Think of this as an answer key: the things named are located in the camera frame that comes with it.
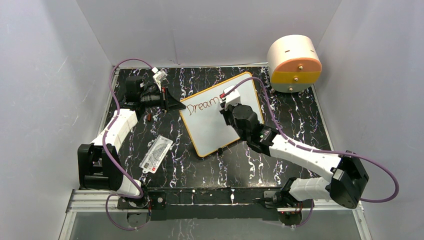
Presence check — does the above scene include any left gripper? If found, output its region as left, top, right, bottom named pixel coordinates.
left=141, top=86, right=187, bottom=114

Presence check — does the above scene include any yellow framed whiteboard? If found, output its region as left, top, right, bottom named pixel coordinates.
left=179, top=72, right=252, bottom=157

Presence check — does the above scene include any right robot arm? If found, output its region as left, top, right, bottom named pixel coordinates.
left=219, top=103, right=369, bottom=209

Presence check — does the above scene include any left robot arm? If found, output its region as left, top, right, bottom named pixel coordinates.
left=77, top=76, right=186, bottom=208

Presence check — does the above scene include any flat packaged ruler set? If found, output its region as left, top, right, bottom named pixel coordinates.
left=139, top=135, right=174, bottom=174

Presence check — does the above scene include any round three drawer cabinet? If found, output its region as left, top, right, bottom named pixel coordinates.
left=266, top=34, right=323, bottom=93

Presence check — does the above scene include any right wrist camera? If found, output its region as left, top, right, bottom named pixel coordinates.
left=219, top=85, right=241, bottom=111

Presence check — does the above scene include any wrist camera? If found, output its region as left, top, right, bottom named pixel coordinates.
left=219, top=85, right=241, bottom=111
left=151, top=67, right=168, bottom=89

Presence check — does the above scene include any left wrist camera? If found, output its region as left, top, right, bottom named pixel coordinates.
left=151, top=67, right=168, bottom=89

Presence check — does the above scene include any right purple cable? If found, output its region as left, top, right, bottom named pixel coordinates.
left=219, top=76, right=400, bottom=229

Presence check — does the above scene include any purple cable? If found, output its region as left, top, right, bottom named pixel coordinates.
left=101, top=58, right=158, bottom=231
left=219, top=76, right=400, bottom=229

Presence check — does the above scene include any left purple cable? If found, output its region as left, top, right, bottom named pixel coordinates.
left=101, top=58, right=158, bottom=231

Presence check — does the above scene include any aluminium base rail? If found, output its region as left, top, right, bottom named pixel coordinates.
left=66, top=187, right=365, bottom=213

